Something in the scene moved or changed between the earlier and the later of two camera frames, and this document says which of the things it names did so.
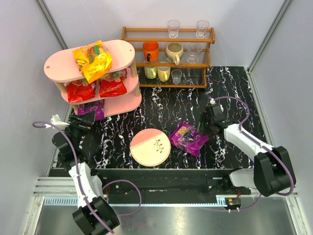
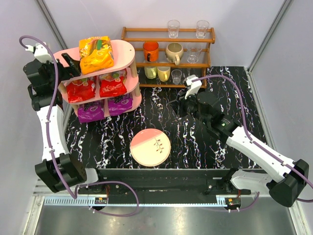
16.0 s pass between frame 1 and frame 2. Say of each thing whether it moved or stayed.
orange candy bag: moved
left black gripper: moved
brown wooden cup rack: stayed
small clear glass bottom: stayed
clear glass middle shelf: stayed
